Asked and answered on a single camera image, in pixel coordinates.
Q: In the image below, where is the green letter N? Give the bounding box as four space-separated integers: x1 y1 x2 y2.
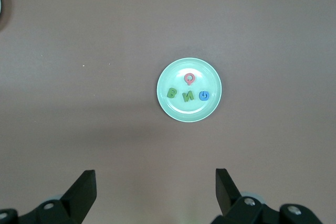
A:
183 90 195 103

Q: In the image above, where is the green plate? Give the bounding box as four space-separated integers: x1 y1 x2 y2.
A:
156 57 223 123

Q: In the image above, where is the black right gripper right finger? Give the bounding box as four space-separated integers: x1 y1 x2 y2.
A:
211 168 325 224

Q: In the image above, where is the brown table mat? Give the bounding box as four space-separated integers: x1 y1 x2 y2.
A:
0 0 336 224

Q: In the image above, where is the red letter Q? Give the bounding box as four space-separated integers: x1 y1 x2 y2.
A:
183 73 196 86

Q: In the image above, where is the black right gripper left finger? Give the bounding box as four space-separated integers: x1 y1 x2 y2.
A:
0 169 97 224

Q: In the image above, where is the green letter B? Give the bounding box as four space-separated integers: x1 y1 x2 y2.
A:
166 87 179 100

